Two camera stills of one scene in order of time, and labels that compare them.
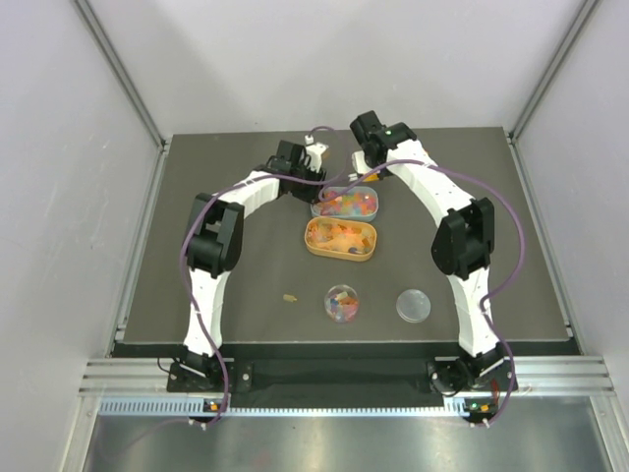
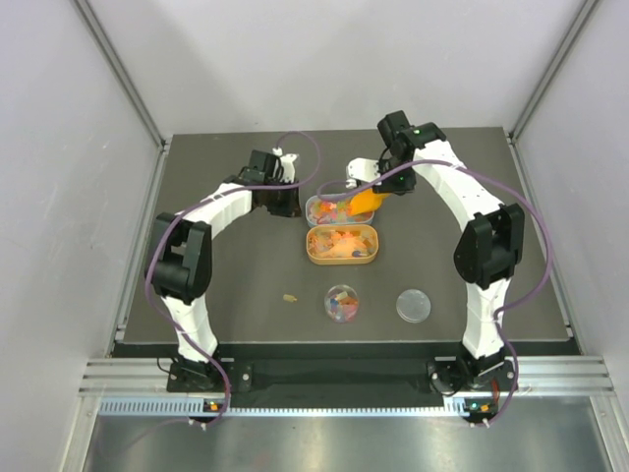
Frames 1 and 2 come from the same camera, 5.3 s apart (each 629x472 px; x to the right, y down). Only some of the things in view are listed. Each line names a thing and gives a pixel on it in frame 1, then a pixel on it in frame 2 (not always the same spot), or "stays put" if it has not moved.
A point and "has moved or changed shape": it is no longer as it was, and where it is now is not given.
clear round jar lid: x=413 y=306 stays put
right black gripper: x=383 y=174 -> x=384 y=186
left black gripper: x=309 y=184 -> x=283 y=205
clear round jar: x=341 y=303 stays put
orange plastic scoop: x=373 y=177 has moved or changed shape
